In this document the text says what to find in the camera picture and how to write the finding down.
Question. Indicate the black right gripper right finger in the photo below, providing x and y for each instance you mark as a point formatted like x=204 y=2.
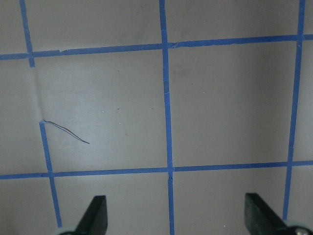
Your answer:
x=260 y=219

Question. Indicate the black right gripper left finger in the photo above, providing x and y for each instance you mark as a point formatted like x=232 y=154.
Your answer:
x=95 y=218

